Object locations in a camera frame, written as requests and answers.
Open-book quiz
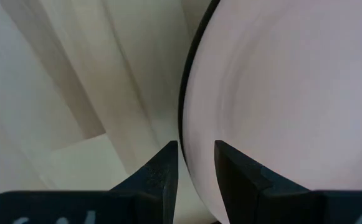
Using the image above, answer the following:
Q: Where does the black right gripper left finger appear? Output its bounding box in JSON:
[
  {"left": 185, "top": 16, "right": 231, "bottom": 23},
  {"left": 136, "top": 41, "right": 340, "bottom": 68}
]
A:
[{"left": 0, "top": 140, "right": 179, "bottom": 224}]

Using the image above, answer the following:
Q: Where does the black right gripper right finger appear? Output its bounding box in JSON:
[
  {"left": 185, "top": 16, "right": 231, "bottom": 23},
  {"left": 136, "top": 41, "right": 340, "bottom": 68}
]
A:
[{"left": 214, "top": 139, "right": 362, "bottom": 224}]

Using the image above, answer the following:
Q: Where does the pale pink ceramic plate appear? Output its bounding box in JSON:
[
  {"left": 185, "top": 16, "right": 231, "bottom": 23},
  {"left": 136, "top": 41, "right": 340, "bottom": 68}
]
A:
[{"left": 182, "top": 0, "right": 362, "bottom": 224}]

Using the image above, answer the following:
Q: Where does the slatted light wooden shelf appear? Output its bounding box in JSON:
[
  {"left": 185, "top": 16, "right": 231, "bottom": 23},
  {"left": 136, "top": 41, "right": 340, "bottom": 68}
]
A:
[{"left": 0, "top": 0, "right": 212, "bottom": 175}]

